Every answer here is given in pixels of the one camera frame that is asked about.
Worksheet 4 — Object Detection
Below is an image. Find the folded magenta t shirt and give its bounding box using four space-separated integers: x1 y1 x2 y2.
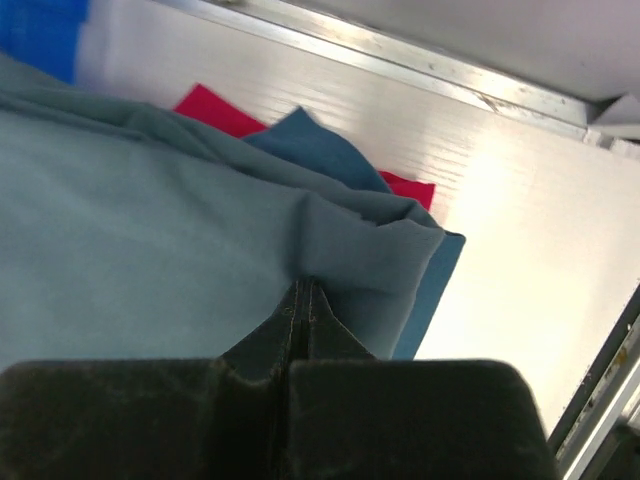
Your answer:
174 84 435 209

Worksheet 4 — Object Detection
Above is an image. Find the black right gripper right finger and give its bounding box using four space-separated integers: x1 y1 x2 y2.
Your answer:
287 280 557 479

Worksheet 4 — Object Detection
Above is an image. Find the aluminium frame rail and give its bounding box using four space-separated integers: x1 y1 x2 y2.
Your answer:
214 0 640 156

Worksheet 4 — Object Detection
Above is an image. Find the folded teal t shirt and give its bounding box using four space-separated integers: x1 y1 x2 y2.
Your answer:
243 107 466 360

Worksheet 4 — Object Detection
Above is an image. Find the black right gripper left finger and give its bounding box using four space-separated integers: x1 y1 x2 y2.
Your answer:
1 283 303 479

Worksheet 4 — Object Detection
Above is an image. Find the grey-blue t shirt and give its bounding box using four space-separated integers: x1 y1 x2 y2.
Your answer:
1 57 444 366

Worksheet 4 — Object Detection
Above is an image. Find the blue plastic bin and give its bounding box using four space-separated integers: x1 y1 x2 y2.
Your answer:
1 0 90 84

